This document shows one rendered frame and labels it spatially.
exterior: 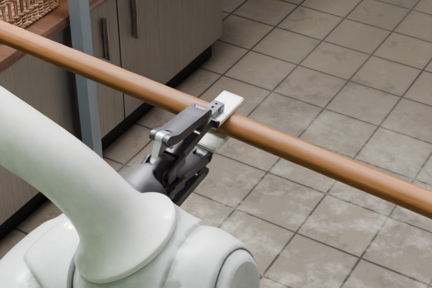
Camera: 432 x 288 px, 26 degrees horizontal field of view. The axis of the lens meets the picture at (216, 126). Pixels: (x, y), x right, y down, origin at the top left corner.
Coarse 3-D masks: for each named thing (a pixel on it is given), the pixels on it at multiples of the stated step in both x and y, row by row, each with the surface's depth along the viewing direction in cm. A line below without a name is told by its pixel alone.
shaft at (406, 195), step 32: (0, 32) 130; (64, 64) 126; (96, 64) 124; (160, 96) 119; (192, 96) 119; (224, 128) 116; (256, 128) 114; (288, 160) 113; (320, 160) 110; (352, 160) 110; (384, 192) 107; (416, 192) 106
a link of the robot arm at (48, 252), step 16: (48, 224) 94; (64, 224) 93; (32, 240) 92; (48, 240) 91; (64, 240) 90; (16, 256) 90; (32, 256) 89; (48, 256) 88; (64, 256) 88; (0, 272) 89; (16, 272) 88; (32, 272) 88; (48, 272) 88; (64, 272) 87
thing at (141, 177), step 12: (168, 156) 106; (132, 168) 104; (144, 168) 103; (156, 168) 104; (168, 168) 106; (132, 180) 102; (144, 180) 102; (156, 180) 103; (144, 192) 101; (156, 192) 102
